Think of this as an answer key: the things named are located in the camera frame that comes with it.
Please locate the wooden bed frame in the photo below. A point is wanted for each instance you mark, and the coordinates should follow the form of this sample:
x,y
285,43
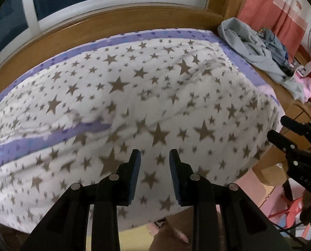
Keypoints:
x,y
92,28

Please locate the pink red curtain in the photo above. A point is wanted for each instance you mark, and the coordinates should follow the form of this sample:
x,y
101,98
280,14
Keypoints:
x,y
262,5

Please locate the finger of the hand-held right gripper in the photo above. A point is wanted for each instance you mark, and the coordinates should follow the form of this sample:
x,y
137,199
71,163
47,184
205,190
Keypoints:
x,y
278,139
304,130

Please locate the white star print cloth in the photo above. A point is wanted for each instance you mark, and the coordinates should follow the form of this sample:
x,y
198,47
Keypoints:
x,y
145,96

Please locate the pile of grey-blue clothes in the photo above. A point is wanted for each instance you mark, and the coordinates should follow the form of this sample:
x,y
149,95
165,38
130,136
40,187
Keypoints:
x,y
239,39

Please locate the small black white object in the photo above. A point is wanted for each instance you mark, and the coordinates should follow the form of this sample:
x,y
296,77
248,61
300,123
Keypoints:
x,y
160,223

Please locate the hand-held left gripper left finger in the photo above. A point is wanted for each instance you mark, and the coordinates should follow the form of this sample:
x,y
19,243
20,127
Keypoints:
x,y
134,177

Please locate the pink cloth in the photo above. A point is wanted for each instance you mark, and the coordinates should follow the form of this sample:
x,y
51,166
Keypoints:
x,y
308,86

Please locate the purple dotted bed sheet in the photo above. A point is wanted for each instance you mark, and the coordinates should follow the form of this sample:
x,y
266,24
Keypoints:
x,y
27,145

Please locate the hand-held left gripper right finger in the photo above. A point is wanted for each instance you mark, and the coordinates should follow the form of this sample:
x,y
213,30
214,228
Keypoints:
x,y
175,177

